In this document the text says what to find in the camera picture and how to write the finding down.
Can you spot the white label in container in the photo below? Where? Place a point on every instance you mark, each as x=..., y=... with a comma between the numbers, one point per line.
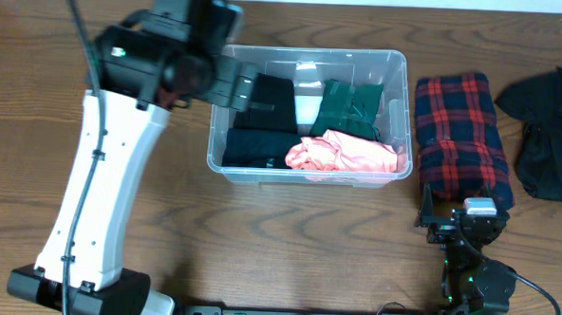
x=307, y=109

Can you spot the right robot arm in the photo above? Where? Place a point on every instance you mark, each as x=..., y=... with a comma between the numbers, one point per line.
x=472, y=284

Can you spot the pink cloth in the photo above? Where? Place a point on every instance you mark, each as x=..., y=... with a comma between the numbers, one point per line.
x=342, y=159

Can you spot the green cloth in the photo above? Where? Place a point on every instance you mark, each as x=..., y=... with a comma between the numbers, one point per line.
x=349, y=109

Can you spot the dark navy cloth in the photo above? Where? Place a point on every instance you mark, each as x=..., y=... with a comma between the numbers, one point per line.
x=258, y=148

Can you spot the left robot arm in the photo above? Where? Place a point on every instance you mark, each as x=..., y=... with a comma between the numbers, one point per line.
x=139, y=70

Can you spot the clear plastic storage container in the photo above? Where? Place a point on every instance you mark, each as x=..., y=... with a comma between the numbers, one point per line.
x=308, y=69

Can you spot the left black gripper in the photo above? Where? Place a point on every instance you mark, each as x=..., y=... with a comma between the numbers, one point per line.
x=239, y=86

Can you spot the red navy plaid cloth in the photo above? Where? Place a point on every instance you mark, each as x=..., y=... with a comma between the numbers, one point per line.
x=461, y=153

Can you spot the black cloth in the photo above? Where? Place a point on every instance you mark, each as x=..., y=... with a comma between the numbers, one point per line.
x=537, y=102
x=272, y=106

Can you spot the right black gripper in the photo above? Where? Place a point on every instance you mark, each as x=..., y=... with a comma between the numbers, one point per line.
x=442, y=228

